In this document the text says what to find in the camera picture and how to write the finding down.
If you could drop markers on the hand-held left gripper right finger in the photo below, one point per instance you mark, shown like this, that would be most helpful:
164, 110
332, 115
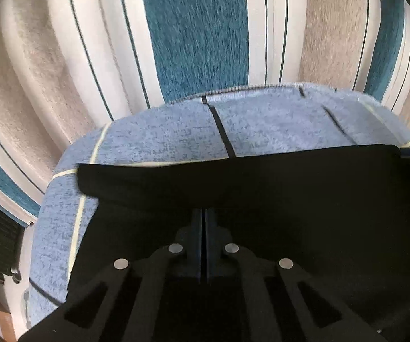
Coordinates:
211, 242

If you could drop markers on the black pants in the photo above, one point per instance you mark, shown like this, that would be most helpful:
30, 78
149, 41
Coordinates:
297, 192

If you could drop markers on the light blue lined blanket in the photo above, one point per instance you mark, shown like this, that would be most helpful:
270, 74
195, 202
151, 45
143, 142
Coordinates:
155, 135

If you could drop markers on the teal beige striped cover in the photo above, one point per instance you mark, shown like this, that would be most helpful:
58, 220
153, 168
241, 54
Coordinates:
197, 35

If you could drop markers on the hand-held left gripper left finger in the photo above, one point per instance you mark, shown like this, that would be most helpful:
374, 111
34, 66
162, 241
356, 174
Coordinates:
196, 242

